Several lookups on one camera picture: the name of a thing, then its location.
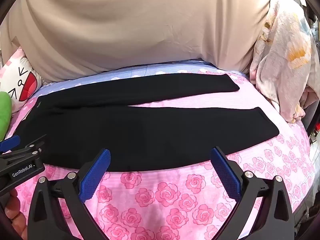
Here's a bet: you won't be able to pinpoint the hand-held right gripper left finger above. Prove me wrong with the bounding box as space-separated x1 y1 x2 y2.
27 148 112 240

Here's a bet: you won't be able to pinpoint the beige cloth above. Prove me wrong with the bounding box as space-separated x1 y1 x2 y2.
0 0 283 83

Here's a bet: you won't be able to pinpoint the green plush toy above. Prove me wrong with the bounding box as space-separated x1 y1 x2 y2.
0 92 12 140

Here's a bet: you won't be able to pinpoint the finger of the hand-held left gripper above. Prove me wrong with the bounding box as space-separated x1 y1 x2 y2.
0 135 21 153
0 134 48 159

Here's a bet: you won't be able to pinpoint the white cartoon face pillow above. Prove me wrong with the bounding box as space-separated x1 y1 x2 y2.
0 47 42 113

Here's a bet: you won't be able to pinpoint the pale floral blanket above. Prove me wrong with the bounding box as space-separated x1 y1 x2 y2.
249 0 316 123

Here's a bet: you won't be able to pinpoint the pink rose bedsheet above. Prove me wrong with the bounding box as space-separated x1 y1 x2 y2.
5 59 317 240

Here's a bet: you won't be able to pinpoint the black pants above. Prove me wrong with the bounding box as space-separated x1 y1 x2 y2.
15 72 280 174

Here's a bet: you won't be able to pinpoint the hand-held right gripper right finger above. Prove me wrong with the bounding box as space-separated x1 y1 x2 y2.
210 146 297 240

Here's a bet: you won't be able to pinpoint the person's left hand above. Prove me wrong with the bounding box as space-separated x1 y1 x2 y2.
4 187 28 240

